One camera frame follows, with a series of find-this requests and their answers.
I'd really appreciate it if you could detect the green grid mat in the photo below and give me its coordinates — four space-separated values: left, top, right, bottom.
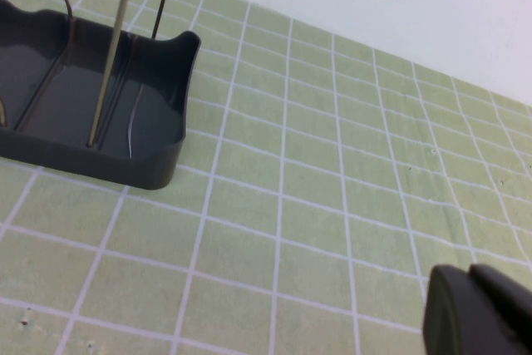
0 0 532 355

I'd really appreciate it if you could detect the grey lid rack with wires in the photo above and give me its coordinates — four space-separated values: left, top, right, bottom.
0 0 203 190

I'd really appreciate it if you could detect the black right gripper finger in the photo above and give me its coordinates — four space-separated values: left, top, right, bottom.
421 262 532 355

